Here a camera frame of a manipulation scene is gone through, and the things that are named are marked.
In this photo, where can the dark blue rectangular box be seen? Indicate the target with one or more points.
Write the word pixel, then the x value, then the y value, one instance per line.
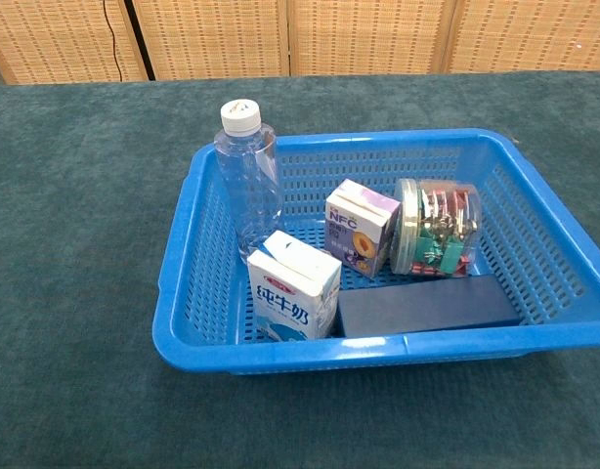
pixel 427 303

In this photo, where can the white blue milk carton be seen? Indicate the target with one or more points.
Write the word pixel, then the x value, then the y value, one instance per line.
pixel 285 303

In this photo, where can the blue plastic perforated basket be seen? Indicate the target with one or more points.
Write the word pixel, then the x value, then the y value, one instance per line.
pixel 329 352

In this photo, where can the clear water bottle white cap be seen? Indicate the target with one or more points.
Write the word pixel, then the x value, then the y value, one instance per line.
pixel 246 171

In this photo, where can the teal table cloth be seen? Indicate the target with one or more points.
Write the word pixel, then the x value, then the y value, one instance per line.
pixel 85 293

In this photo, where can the black stand pole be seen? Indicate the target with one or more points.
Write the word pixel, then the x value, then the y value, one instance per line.
pixel 139 44

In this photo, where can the purple NFC juice carton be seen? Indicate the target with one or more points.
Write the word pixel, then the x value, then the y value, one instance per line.
pixel 354 229

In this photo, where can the bamboo folding screen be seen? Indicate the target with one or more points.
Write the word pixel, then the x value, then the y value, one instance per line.
pixel 207 39

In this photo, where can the clear jar of binder clips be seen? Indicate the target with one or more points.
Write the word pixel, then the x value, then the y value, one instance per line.
pixel 441 229

